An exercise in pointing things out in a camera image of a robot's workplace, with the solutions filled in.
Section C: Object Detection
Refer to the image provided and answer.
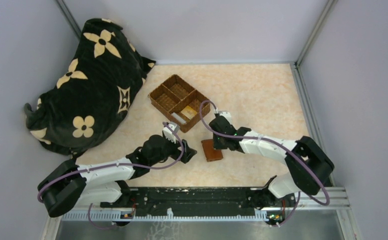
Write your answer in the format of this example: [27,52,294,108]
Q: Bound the brown leather card holder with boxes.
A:
[201,139,224,162]

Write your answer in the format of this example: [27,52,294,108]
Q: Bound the brown woven divided basket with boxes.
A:
[148,74,210,133]

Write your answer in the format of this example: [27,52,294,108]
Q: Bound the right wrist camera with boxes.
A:
[218,111,233,125]

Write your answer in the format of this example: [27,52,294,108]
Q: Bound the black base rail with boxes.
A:
[62,187,295,223]

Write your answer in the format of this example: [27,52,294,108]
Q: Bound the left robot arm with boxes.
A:
[37,134,197,218]

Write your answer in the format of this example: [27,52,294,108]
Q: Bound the white card in basket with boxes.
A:
[171,112,186,125]

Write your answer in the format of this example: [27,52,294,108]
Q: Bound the yellow card in basket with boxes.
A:
[180,105,198,120]

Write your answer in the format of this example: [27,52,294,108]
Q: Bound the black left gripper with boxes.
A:
[150,133,197,166]

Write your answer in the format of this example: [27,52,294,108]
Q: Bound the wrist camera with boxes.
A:
[162,121,180,144]
[218,111,233,125]

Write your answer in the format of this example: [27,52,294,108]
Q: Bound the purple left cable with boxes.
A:
[36,121,185,232]

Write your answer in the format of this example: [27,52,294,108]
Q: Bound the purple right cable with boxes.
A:
[198,99,331,228]

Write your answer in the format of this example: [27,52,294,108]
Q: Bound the purple cable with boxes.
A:
[198,99,331,228]
[36,121,185,232]

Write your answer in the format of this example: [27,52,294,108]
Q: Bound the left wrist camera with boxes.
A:
[162,121,180,144]

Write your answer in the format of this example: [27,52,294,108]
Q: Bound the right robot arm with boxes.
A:
[205,114,335,206]

